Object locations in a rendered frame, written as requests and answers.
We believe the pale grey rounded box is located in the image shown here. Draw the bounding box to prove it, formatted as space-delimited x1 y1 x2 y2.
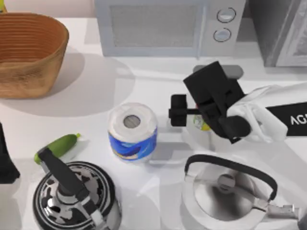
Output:
192 64 243 79

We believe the grey cabinet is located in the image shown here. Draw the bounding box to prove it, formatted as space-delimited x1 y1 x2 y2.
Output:
248 0 307 69

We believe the brown woven basket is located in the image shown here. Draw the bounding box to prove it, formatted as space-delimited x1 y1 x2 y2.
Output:
0 12 70 99

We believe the pale microwave door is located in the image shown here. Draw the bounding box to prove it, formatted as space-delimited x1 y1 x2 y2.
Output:
95 0 207 58

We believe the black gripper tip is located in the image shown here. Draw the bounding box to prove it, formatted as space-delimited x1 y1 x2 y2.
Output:
0 122 21 185

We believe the round microwave knob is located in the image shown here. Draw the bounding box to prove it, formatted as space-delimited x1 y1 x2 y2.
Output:
216 6 237 23
213 26 233 43

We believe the black and silver kettle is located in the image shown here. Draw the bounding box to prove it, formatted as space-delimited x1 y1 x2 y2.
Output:
33 147 123 230

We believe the green cucumber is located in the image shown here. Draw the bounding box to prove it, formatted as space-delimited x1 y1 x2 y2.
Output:
34 133 82 166

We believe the silver kettle with black handle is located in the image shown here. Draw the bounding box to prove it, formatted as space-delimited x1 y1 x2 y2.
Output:
181 154 301 230

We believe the blue wrapped paper roll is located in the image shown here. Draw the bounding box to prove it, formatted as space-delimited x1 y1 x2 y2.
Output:
107 102 159 165

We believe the white and yellow bottle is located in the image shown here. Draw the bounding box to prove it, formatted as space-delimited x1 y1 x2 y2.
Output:
181 103 215 152

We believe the pale microwave oven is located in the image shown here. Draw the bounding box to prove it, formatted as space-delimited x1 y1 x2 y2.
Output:
94 0 247 60

